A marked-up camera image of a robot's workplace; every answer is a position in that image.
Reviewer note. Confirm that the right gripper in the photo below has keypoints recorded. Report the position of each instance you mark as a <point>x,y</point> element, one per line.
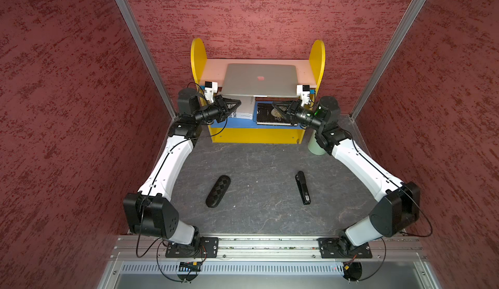
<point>291,112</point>

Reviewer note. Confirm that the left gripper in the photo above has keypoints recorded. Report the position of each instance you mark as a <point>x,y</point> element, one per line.
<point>222,107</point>

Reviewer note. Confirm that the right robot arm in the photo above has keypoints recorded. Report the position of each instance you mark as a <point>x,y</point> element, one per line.
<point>397,202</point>

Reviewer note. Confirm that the silver laptop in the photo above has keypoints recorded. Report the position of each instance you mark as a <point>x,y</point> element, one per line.
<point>260,80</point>

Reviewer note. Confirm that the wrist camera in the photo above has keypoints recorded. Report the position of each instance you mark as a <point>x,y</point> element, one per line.
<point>306,95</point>
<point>210,90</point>

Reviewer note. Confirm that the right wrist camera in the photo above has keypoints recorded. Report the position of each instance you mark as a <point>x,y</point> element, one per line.
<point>306,95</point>

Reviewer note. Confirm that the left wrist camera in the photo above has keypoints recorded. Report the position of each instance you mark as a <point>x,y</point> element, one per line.
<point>210,90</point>

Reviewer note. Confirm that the black glasses case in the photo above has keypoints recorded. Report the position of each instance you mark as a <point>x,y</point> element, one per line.
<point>218,191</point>

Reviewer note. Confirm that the green pencil cup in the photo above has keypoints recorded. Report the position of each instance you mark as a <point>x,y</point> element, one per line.
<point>314,147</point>

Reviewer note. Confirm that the aluminium mounting rail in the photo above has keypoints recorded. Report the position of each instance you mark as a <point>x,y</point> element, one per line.
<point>232,247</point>

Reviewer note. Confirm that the yellow shelf with pink board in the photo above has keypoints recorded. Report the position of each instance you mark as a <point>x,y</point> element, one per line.
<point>309,72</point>

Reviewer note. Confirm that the black stapler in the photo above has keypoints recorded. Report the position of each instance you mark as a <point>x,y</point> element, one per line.
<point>302,187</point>

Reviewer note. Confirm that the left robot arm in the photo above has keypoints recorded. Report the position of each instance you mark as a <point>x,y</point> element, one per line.
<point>149,211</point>

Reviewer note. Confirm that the black book with gold emblem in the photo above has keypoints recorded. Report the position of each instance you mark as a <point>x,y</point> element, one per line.
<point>267,115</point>

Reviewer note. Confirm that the white book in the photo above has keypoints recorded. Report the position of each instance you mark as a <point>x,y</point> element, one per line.
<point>246,109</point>

